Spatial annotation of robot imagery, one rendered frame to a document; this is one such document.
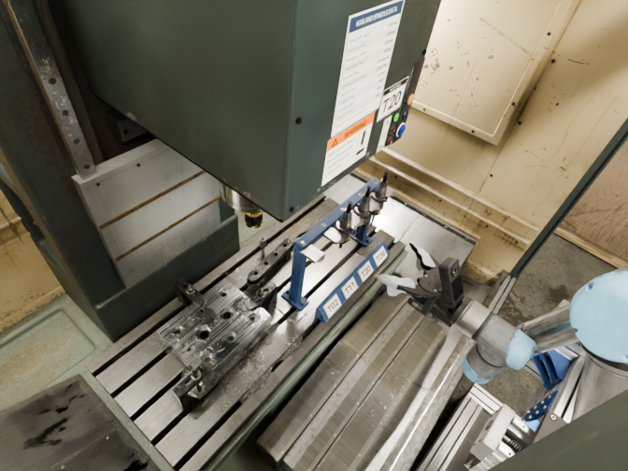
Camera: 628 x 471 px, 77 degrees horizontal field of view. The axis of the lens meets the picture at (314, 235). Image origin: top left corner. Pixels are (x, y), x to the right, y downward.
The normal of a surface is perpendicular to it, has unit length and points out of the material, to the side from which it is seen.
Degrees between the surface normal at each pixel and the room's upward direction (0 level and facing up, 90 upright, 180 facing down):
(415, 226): 24
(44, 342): 0
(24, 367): 0
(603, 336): 83
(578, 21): 90
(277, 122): 90
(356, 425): 8
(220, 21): 90
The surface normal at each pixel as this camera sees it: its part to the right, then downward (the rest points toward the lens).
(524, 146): -0.60, 0.52
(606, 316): -0.90, 0.13
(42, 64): 0.77, 0.51
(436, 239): -0.17, -0.40
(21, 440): 0.35, -0.83
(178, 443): 0.10, -0.68
